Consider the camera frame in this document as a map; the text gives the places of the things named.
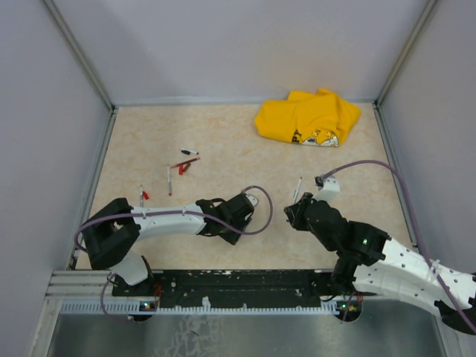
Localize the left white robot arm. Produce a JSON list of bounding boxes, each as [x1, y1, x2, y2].
[[82, 193, 259, 295]]

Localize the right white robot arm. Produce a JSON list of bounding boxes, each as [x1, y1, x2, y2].
[[283, 193, 475, 335]]

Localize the dark red pen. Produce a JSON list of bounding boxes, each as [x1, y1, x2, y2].
[[170, 157, 201, 168]]

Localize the black capped marker pen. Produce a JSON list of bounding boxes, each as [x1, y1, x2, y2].
[[180, 148, 199, 155]]

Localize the white pen red tip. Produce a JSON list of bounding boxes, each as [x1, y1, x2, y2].
[[167, 164, 173, 196]]

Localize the white pen blue markings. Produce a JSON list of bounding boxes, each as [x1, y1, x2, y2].
[[140, 185, 146, 207]]

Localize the yellow folded t-shirt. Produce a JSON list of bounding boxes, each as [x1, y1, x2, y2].
[[254, 89, 361, 147]]

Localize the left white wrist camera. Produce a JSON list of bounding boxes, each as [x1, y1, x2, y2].
[[242, 191, 260, 208]]

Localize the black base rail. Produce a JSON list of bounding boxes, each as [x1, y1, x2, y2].
[[112, 269, 352, 309]]

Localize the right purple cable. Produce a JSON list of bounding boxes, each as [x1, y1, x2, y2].
[[321, 159, 476, 334]]

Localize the purple cable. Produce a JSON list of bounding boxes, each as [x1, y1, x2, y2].
[[321, 159, 476, 334], [74, 184, 274, 324]]

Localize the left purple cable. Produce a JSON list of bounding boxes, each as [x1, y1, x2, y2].
[[74, 184, 274, 324]]

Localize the white slotted cable duct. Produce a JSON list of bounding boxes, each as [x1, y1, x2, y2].
[[59, 300, 360, 316]]

